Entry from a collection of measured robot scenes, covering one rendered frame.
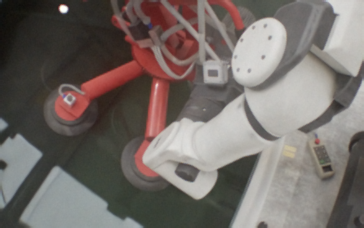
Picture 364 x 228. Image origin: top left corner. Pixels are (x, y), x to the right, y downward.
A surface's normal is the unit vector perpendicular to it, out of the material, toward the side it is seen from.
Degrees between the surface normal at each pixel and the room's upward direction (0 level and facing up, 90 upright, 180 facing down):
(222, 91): 17
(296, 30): 55
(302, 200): 0
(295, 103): 62
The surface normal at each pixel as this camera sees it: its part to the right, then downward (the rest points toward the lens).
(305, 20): -0.86, -0.33
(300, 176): -0.07, -0.61
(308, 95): 0.29, 0.30
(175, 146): -0.25, -0.42
